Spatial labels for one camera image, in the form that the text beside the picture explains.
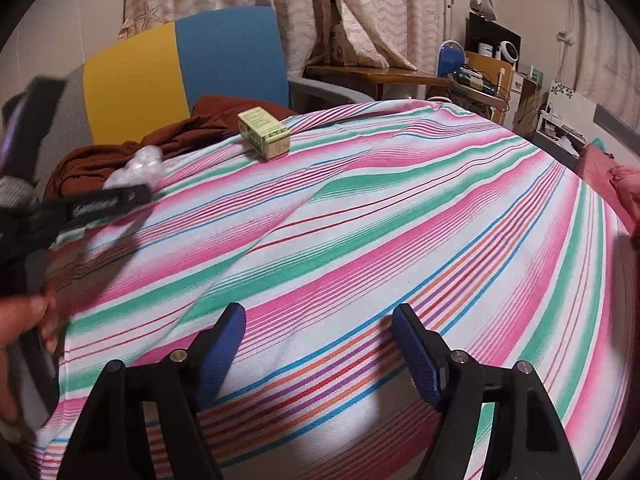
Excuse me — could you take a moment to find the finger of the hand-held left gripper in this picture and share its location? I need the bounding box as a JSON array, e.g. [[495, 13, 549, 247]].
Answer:
[[47, 207, 151, 281], [30, 184, 152, 241]]

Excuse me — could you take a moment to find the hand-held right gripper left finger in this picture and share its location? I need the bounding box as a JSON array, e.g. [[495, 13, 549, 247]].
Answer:
[[57, 302, 247, 480]]

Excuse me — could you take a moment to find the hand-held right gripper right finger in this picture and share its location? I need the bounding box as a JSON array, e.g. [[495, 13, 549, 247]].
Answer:
[[391, 304, 583, 480]]

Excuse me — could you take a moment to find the clear plastic wrap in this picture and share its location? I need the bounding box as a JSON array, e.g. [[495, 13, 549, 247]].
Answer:
[[105, 145, 168, 192]]

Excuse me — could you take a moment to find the person's left hand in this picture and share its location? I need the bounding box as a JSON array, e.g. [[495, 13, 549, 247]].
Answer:
[[0, 290, 63, 426]]

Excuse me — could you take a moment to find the grey yellow blue chair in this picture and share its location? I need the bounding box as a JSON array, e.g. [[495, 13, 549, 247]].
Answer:
[[2, 6, 376, 196]]

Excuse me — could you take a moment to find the maroon cloth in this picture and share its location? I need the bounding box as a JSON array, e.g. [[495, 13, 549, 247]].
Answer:
[[44, 94, 296, 206]]

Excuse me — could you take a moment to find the striped tablecloth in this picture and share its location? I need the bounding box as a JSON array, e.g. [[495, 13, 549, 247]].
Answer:
[[35, 97, 636, 480]]

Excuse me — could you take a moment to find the pale green cardboard box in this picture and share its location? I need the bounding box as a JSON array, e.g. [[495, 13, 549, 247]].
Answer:
[[237, 108, 292, 162]]

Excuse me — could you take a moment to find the pink red blanket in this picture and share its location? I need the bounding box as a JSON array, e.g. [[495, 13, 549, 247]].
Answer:
[[575, 141, 640, 241]]

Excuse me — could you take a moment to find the wooden side table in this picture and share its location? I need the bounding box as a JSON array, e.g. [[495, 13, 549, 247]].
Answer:
[[302, 65, 453, 101]]

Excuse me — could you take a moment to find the blue white desk fan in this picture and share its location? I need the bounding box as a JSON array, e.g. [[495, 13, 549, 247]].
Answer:
[[439, 41, 466, 78]]

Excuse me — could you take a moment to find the printed cardboard box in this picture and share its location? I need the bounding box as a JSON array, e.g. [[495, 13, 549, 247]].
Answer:
[[327, 21, 363, 66]]

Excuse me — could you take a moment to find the white floral box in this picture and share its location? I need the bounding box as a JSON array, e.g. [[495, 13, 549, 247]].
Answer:
[[547, 80, 598, 136]]

